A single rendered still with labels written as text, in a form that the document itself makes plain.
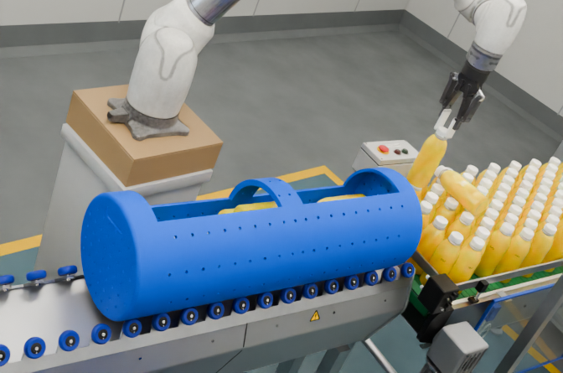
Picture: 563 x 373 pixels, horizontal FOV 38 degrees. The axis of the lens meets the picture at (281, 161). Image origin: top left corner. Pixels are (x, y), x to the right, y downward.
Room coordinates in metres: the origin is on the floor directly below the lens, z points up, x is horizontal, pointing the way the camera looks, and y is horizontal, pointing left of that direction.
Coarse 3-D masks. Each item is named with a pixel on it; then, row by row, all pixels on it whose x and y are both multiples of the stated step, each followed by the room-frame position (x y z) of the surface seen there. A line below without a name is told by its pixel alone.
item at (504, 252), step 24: (504, 168) 2.70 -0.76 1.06; (552, 192) 2.67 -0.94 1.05; (480, 216) 2.28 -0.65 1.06; (504, 216) 2.35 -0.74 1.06; (528, 216) 2.38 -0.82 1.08; (504, 240) 2.20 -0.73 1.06; (528, 240) 2.23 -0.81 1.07; (552, 240) 2.32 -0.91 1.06; (480, 264) 2.20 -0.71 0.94; (504, 264) 2.22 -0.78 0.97; (528, 264) 2.31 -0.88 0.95
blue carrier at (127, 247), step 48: (240, 192) 1.76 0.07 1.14; (288, 192) 1.69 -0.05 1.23; (336, 192) 2.03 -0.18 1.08; (384, 192) 2.02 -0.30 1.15; (96, 240) 1.42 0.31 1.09; (144, 240) 1.34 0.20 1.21; (192, 240) 1.41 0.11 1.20; (240, 240) 1.49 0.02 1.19; (288, 240) 1.58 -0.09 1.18; (336, 240) 1.68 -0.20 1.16; (384, 240) 1.80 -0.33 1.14; (96, 288) 1.38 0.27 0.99; (144, 288) 1.29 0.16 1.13; (192, 288) 1.38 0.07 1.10; (240, 288) 1.48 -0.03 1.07
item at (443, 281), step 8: (432, 280) 1.93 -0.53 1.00; (440, 280) 1.94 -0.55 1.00; (448, 280) 1.96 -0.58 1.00; (424, 288) 1.94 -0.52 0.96; (432, 288) 1.92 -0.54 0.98; (440, 288) 1.91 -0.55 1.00; (448, 288) 1.92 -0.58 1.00; (456, 288) 1.93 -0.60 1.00; (424, 296) 1.93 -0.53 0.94; (432, 296) 1.91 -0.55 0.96; (440, 296) 1.90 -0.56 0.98; (448, 296) 1.91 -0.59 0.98; (456, 296) 1.92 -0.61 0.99; (424, 304) 1.92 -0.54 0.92; (432, 304) 1.90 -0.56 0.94; (440, 304) 1.90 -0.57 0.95; (448, 304) 1.92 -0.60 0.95; (432, 312) 1.89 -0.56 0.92; (440, 312) 1.92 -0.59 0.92
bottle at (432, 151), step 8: (432, 136) 2.20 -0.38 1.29; (424, 144) 2.20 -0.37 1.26; (432, 144) 2.18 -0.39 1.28; (440, 144) 2.18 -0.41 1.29; (424, 152) 2.18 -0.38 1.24; (432, 152) 2.17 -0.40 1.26; (440, 152) 2.17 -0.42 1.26; (416, 160) 2.19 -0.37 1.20; (424, 160) 2.17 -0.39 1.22; (432, 160) 2.17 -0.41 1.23; (440, 160) 2.19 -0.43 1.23; (416, 168) 2.18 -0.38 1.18; (424, 168) 2.17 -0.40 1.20; (432, 168) 2.18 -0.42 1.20; (408, 176) 2.19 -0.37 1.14; (416, 176) 2.17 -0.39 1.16; (424, 176) 2.17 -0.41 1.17; (416, 184) 2.17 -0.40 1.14; (424, 184) 2.18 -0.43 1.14
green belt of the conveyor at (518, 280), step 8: (536, 272) 2.37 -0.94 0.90; (544, 272) 2.38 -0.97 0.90; (552, 272) 2.41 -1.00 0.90; (560, 272) 2.43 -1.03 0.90; (416, 280) 2.05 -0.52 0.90; (512, 280) 2.26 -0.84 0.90; (520, 280) 2.28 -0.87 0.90; (528, 280) 2.30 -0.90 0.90; (416, 288) 2.01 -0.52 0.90; (472, 288) 2.12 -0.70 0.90; (488, 288) 2.16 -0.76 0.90; (496, 288) 2.18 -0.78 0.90; (416, 296) 1.99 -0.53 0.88; (464, 296) 2.07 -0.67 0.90; (416, 304) 1.98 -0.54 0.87; (424, 312) 1.95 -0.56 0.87
